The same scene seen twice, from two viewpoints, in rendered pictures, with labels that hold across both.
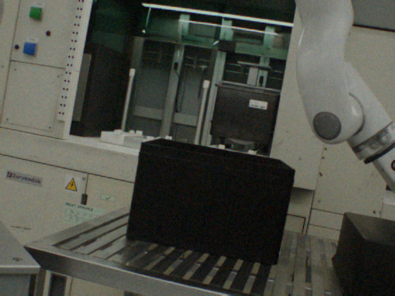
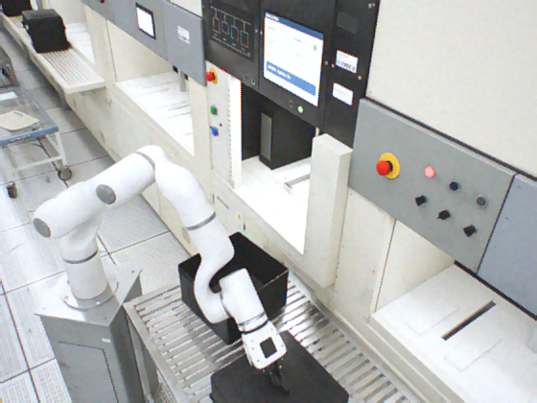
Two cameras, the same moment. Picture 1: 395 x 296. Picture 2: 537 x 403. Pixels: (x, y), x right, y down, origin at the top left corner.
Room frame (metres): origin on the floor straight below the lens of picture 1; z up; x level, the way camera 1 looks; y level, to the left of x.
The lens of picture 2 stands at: (0.29, -0.92, 2.05)
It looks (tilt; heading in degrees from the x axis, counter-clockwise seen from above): 35 degrees down; 43
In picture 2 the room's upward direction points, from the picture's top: 2 degrees clockwise
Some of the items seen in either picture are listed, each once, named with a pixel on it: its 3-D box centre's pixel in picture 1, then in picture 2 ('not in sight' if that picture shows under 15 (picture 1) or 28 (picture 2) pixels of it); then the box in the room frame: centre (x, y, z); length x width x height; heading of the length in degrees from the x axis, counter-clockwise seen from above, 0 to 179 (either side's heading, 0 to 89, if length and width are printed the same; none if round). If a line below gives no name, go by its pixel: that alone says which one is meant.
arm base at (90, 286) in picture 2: not in sight; (85, 271); (0.73, 0.37, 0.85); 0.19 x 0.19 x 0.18
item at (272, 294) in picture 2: (211, 194); (233, 284); (1.06, -0.05, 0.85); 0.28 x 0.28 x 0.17; 87
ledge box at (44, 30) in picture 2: not in sight; (44, 30); (1.82, 2.95, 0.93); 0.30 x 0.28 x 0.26; 76
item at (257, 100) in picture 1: (247, 107); not in sight; (1.96, -0.17, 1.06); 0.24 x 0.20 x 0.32; 79
